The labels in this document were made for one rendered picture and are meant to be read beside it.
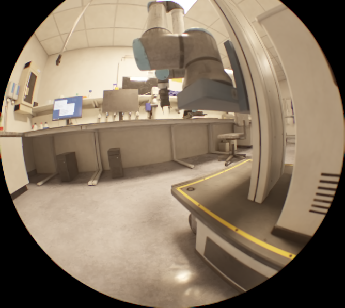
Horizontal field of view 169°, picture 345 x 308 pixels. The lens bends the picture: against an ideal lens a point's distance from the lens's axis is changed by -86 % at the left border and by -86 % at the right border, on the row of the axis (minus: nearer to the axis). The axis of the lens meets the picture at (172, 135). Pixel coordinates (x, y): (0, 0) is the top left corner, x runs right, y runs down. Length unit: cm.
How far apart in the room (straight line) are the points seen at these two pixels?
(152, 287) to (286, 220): 52
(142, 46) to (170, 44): 10
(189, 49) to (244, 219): 56
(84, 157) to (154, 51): 212
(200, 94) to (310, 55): 29
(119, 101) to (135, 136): 77
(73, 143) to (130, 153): 113
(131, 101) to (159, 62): 135
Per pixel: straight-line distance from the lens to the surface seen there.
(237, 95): 43
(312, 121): 26
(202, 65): 40
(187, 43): 45
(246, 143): 343
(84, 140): 228
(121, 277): 65
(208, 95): 32
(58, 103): 210
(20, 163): 192
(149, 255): 68
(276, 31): 32
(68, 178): 195
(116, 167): 170
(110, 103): 174
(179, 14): 95
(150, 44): 45
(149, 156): 226
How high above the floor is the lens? 58
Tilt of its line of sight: 2 degrees down
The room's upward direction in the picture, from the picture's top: 4 degrees counter-clockwise
